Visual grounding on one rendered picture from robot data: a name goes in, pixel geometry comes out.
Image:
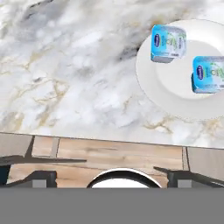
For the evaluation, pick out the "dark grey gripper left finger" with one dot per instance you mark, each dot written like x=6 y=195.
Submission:
x=43 y=176

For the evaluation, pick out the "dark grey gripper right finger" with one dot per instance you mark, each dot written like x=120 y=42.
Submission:
x=178 y=176

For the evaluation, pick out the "white round plate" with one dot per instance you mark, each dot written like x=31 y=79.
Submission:
x=178 y=96

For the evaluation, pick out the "blue white yogurt container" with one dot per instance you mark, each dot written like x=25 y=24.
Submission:
x=208 y=74
x=168 y=43

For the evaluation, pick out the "grey cupboard door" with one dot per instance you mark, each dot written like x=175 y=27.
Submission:
x=205 y=162
x=14 y=145

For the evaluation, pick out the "white round thing, black rim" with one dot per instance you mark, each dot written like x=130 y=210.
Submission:
x=122 y=182

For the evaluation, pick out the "wooden drawer front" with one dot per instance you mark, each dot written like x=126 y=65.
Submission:
x=116 y=154

